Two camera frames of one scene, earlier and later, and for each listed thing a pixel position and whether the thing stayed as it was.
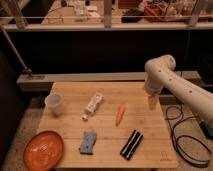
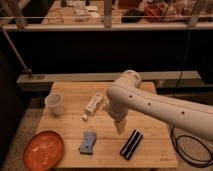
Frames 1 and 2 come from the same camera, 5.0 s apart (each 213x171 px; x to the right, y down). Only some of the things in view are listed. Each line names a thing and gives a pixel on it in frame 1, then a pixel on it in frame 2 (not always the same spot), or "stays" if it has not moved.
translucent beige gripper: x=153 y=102 -> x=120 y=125
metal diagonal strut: x=27 y=70 stays
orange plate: x=43 y=151 stays
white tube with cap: x=94 y=103 stays
